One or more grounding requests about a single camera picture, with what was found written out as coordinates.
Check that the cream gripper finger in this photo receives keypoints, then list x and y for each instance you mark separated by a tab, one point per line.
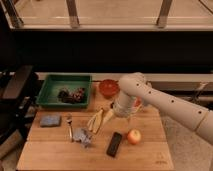
109	115

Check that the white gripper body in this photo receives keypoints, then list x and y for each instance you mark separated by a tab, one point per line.
123	105

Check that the black eraser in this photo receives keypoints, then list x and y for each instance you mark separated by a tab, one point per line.
114	144

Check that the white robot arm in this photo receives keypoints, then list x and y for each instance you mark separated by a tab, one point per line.
194	117

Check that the red bowl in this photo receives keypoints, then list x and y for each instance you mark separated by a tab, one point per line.
108	88

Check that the clear plastic cup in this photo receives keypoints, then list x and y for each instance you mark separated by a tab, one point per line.
136	106

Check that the wooden cutting board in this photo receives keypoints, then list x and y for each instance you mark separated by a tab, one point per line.
49	149

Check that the red yellow apple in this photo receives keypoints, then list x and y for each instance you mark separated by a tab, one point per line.
134	136

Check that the crumpled grey cloth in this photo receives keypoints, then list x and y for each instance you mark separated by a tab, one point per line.
82	136

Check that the metal spoon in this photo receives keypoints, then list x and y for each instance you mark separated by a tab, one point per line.
69	122

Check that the green plastic tray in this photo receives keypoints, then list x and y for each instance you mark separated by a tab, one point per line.
52	84

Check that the blue sponge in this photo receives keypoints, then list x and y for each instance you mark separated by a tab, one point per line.
50	121

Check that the black equipment on left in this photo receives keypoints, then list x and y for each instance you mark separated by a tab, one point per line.
17	93

